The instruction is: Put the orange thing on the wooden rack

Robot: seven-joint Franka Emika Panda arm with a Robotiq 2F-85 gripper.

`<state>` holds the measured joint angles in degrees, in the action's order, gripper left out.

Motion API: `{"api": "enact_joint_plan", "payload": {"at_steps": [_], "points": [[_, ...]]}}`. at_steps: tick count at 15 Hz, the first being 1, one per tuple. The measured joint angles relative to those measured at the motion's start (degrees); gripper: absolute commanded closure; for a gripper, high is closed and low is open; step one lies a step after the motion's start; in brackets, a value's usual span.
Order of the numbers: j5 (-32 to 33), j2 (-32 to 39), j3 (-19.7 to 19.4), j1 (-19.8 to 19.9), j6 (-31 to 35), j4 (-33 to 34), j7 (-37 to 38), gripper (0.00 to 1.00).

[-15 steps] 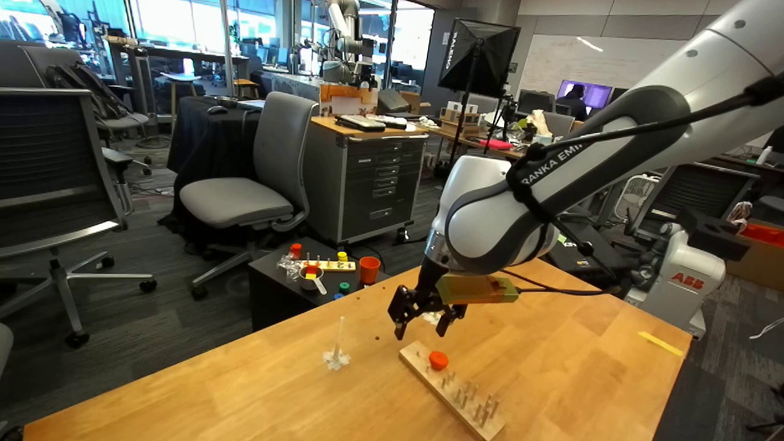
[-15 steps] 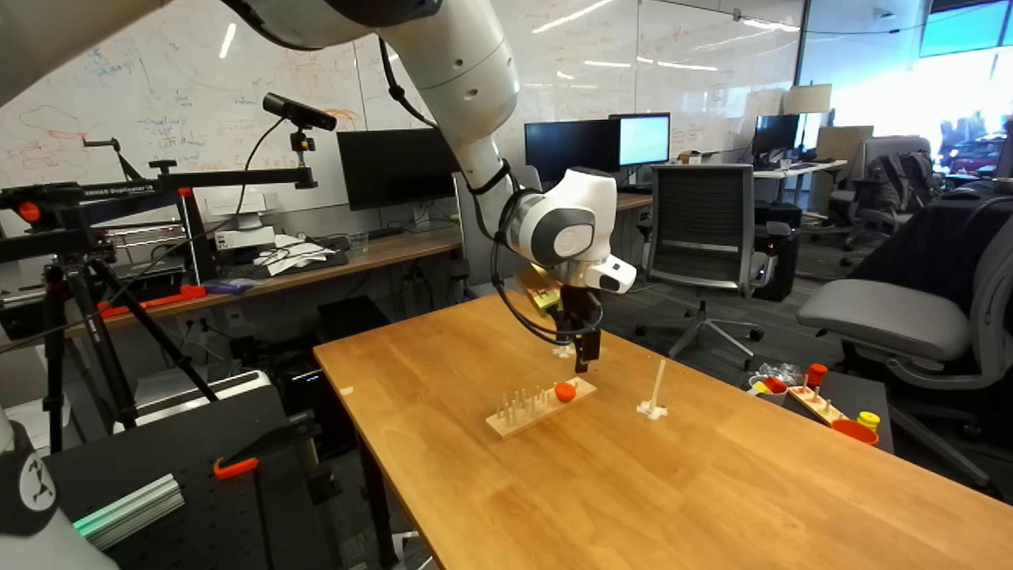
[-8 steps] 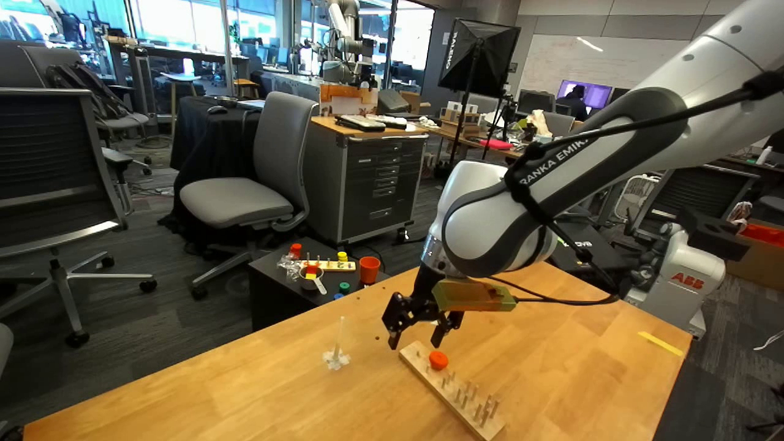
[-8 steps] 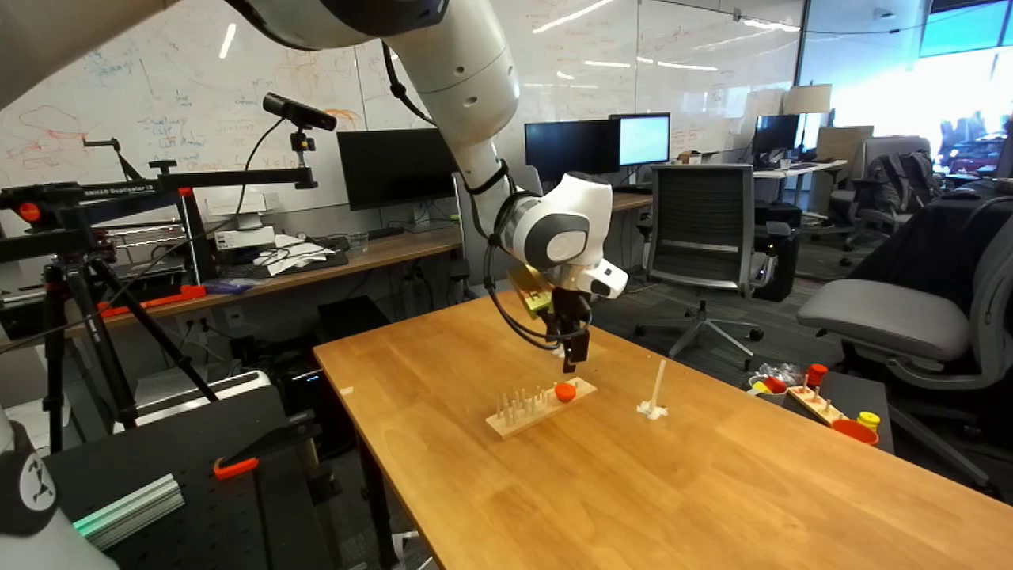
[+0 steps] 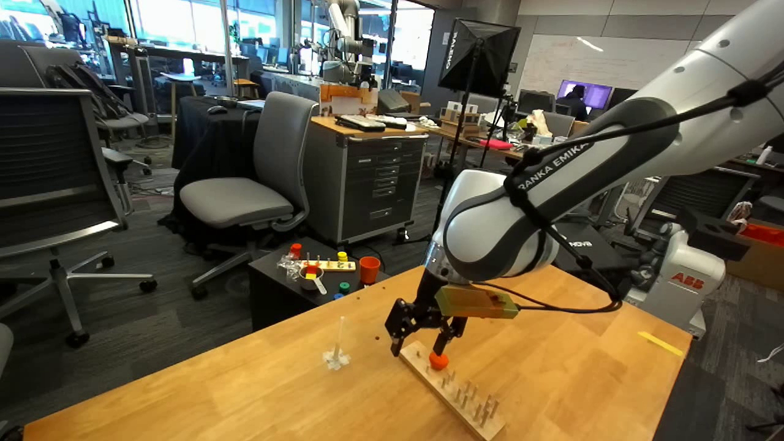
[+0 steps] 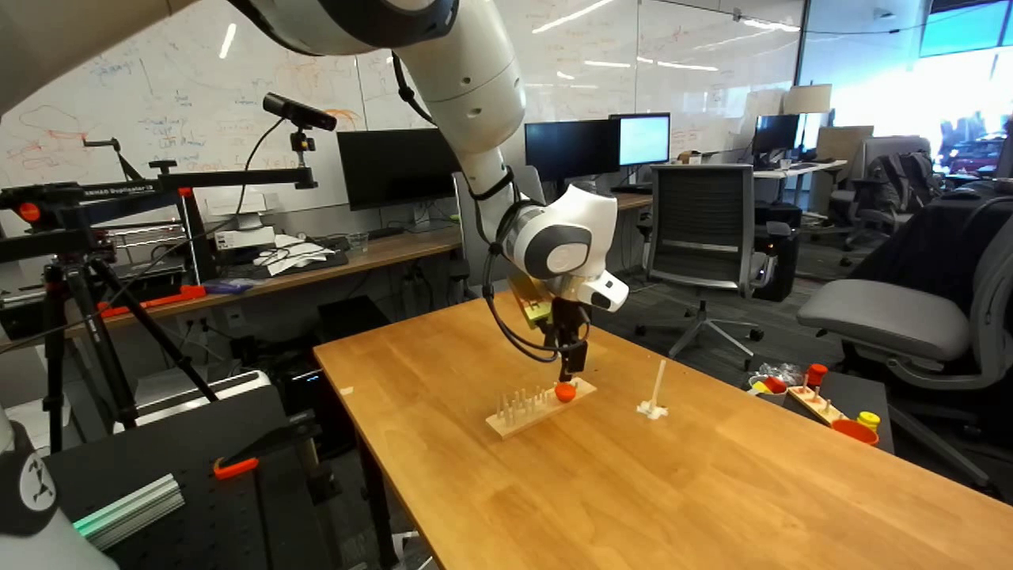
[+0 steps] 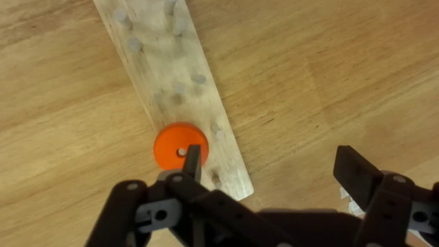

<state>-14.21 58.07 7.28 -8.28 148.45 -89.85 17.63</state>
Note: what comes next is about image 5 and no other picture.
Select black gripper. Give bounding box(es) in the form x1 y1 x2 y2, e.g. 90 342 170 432
385 267 468 360

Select wooden peg rack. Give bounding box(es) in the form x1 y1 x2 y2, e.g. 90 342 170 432
401 337 510 441

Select orange toy cup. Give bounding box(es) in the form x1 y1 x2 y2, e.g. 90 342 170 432
357 254 385 286

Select clear acrylic peg stand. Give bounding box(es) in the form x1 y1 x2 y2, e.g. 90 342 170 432
321 316 354 374

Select yellow toy block strip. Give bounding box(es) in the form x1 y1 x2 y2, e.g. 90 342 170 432
302 258 357 275

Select red white toy peg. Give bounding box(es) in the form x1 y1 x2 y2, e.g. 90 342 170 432
302 264 329 299

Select clear plastic toy bag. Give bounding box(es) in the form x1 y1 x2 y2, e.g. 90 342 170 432
278 253 307 282

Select box of colourful toys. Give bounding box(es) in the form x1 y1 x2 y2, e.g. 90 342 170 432
247 238 388 330

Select grey drawer cabinet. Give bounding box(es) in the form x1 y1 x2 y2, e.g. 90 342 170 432
305 114 431 248

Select black case green sticker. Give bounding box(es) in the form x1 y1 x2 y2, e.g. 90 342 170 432
561 220 632 277

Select black light stand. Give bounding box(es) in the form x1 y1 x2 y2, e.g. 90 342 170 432
431 75 497 178

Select long wooden desk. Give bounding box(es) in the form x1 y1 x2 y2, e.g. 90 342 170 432
436 119 573 167

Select black keyboard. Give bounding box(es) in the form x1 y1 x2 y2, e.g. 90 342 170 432
335 112 388 135

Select grey padded office chair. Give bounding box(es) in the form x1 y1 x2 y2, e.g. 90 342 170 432
176 87 321 300

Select yellow tape strip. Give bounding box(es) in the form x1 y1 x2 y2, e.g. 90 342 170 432
637 329 686 360

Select orange cardboard box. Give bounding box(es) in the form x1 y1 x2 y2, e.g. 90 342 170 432
317 81 381 117

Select black softbox light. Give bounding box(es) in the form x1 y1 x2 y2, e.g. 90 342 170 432
436 16 523 101

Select black draped table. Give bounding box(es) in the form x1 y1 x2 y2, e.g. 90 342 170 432
158 96 264 239

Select monitor with purple screen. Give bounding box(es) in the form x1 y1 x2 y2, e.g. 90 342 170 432
557 75 616 112

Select wide black monitor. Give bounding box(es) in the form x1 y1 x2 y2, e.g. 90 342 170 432
608 86 646 112

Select cardboard box red contents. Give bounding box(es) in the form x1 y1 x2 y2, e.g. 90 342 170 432
725 218 784 288

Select dark swivel office chair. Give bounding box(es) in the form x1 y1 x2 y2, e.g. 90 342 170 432
0 41 158 178

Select black mesh office chair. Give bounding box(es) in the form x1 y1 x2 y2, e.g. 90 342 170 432
0 86 160 349

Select yellow-green wrist camera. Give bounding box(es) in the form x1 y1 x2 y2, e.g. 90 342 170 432
434 282 523 321

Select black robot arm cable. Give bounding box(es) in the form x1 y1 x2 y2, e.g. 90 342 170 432
480 69 784 316

